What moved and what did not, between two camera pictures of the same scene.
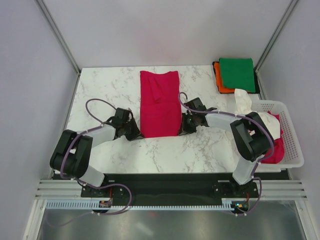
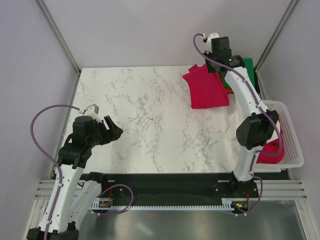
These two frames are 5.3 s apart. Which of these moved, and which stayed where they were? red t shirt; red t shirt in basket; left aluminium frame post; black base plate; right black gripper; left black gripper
Moved: left black gripper; red t shirt; right black gripper
Stayed: black base plate; left aluminium frame post; red t shirt in basket
